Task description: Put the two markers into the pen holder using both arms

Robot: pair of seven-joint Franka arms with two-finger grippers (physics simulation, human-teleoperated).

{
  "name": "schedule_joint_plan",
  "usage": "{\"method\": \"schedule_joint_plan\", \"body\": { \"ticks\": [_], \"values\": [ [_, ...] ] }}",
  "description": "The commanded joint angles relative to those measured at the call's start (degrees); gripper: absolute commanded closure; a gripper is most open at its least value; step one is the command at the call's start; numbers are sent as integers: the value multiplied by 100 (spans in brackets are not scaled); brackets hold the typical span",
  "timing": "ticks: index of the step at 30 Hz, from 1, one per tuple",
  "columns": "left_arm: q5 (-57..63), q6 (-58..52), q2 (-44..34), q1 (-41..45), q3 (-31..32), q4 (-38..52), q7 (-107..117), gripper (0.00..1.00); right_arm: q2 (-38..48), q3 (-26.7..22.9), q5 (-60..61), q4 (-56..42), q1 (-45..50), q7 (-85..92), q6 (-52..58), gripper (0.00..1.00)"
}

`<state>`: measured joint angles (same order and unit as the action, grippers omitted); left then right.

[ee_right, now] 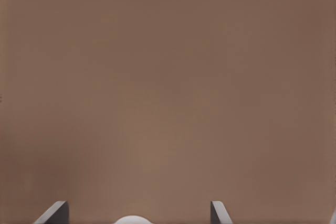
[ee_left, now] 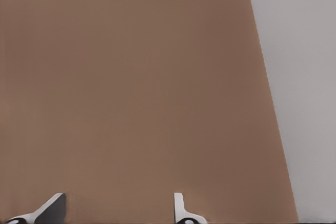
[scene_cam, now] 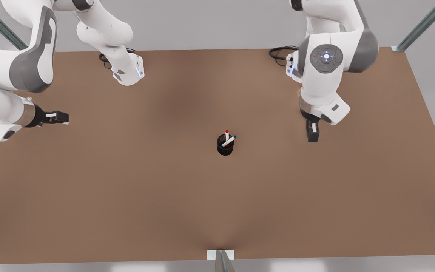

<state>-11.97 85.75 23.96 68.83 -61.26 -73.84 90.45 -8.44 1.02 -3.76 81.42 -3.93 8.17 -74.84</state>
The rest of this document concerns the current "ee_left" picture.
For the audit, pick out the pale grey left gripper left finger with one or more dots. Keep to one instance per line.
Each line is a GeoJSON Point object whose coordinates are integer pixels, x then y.
{"type": "Point", "coordinates": [51, 209]}

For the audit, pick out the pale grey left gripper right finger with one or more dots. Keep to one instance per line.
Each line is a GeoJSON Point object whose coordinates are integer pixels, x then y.
{"type": "Point", "coordinates": [179, 208]}

